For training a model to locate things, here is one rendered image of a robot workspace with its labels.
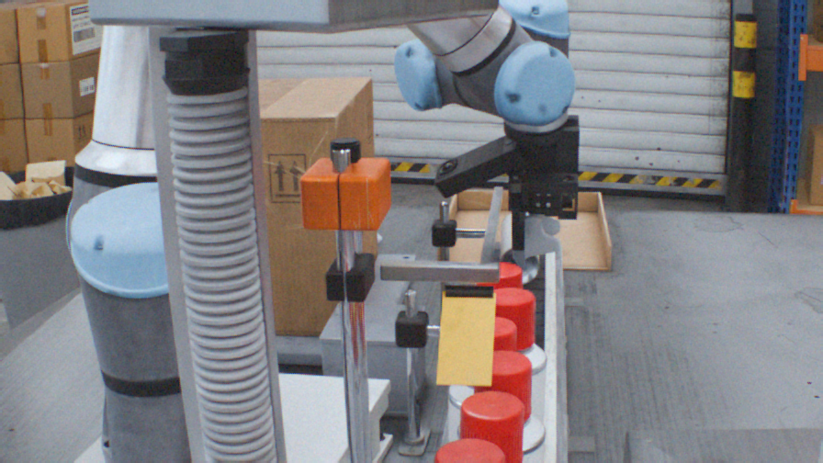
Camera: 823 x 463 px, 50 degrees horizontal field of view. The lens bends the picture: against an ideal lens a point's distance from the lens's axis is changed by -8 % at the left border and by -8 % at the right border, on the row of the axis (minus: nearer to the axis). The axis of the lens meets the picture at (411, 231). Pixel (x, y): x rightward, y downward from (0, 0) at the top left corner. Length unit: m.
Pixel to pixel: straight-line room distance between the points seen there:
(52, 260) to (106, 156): 2.17
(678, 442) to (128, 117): 0.58
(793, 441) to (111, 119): 0.69
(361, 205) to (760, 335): 0.83
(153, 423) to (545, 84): 0.44
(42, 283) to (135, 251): 2.34
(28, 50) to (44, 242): 1.44
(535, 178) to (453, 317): 0.57
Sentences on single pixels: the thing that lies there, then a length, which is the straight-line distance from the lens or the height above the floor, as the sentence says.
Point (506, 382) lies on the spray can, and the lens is 0.53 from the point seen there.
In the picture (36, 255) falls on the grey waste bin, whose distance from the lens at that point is 3.03.
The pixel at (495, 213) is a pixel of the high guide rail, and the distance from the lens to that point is 1.25.
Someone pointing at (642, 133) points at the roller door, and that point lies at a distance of 4.91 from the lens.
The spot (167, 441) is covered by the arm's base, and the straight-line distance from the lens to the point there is 0.79.
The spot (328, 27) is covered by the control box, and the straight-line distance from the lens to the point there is 0.31.
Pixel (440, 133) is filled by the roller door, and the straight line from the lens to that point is 5.07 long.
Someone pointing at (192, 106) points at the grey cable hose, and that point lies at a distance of 0.35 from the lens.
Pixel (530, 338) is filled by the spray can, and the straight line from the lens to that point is 0.64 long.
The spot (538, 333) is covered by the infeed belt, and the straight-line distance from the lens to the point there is 1.09.
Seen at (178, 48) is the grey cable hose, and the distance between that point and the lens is 0.35.
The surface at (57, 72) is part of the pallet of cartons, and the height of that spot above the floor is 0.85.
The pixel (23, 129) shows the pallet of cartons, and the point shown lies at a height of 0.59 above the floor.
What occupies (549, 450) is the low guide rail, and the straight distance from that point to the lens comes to 0.79.
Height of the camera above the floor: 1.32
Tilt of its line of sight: 18 degrees down
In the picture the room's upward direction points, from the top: 1 degrees counter-clockwise
